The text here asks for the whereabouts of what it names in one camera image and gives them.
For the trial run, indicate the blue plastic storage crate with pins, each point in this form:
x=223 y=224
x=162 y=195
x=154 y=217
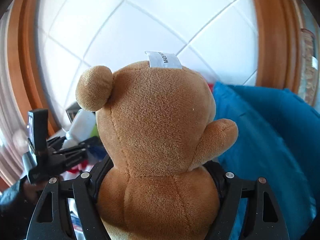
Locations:
x=278 y=140

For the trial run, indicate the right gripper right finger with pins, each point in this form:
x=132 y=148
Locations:
x=248 y=209

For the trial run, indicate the person's left hand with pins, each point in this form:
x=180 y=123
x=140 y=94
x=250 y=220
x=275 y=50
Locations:
x=32 y=191

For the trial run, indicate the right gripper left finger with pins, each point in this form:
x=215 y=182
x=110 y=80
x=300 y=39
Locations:
x=52 y=215

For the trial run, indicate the brown teddy bear plush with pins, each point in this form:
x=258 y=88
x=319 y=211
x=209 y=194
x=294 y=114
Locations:
x=156 y=120

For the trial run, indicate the rolled patterned carpet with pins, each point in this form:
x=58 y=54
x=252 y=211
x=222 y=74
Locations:
x=309 y=70

